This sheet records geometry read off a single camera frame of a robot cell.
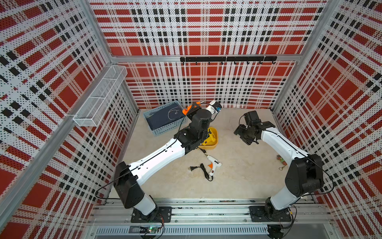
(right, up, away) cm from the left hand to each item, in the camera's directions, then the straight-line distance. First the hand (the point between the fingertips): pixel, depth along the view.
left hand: (194, 104), depth 71 cm
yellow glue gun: (+10, -19, +27) cm, 35 cm away
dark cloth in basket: (-24, -3, +39) cm, 45 cm away
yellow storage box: (+12, -23, +22) cm, 34 cm away
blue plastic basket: (-19, -12, +33) cm, 40 cm away
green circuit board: (-20, -60, -2) cm, 63 cm away
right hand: (+27, -16, +17) cm, 35 cm away
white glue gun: (+12, -34, +19) cm, 41 cm away
